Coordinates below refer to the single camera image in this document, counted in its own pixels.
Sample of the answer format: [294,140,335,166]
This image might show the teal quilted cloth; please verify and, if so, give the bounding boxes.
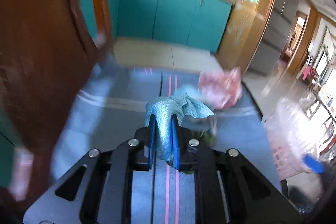
[145,85,215,169]

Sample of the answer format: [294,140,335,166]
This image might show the white plastic lattice trash basket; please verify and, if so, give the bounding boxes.
[264,97,321,180]

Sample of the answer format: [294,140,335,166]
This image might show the teal lower kitchen cabinets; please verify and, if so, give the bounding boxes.
[76,0,234,55]

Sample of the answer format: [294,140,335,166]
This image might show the green leaf scraps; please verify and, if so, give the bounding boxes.
[191,130,216,147]

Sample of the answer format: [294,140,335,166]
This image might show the blue striped seat cushion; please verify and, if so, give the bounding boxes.
[51,56,281,223]

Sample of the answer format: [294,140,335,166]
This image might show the clear silver snack wrapper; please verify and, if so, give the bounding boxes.
[197,115,218,136]

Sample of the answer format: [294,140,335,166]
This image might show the large pink plastic bag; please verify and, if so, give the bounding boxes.
[198,67,242,110]

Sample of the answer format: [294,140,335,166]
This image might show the silver refrigerator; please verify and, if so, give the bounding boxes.
[249,0,299,76]

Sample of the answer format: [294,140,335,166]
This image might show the dark wooden chair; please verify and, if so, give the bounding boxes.
[1,0,113,211]

